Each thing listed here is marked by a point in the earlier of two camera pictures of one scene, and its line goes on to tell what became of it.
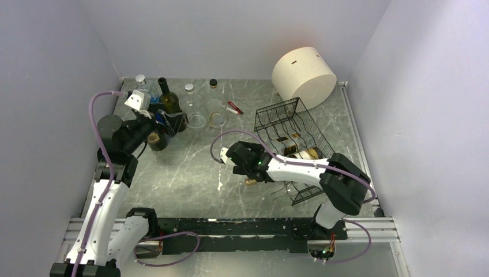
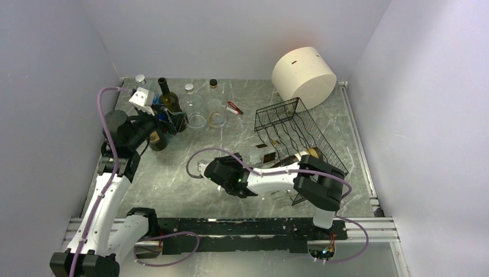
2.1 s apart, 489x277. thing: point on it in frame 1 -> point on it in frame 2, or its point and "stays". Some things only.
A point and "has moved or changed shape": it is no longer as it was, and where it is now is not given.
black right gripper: [258, 149] -> [229, 160]
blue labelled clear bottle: [153, 88] stays
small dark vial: [289, 147] has moved or changed shape
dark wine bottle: [170, 107] stays
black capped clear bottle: [217, 107] stays
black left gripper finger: [173, 123] stays
